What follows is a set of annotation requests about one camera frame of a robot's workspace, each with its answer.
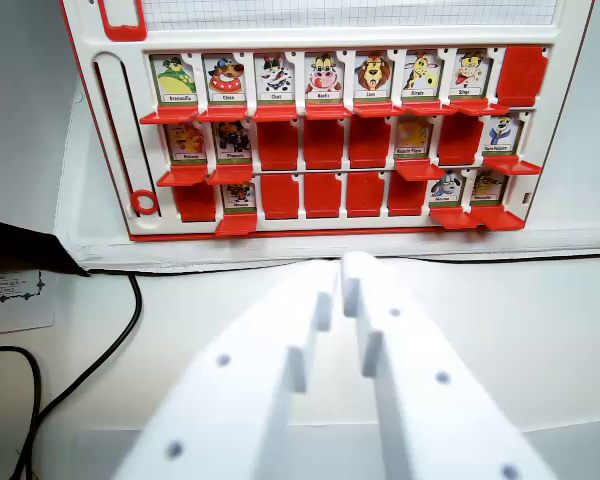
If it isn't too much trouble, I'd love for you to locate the red flap of lion card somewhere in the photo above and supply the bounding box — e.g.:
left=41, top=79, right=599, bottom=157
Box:
left=352, top=98, right=406, bottom=120

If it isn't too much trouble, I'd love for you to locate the white printed card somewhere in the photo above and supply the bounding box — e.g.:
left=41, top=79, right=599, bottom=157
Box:
left=0, top=268, right=57, bottom=337

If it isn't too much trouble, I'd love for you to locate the red and white game board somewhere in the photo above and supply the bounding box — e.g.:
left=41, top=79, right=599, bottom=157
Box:
left=59, top=0, right=597, bottom=244

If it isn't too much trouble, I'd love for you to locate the black cable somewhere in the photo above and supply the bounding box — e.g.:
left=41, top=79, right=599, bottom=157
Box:
left=0, top=345, right=44, bottom=451
left=7, top=268, right=144, bottom=480

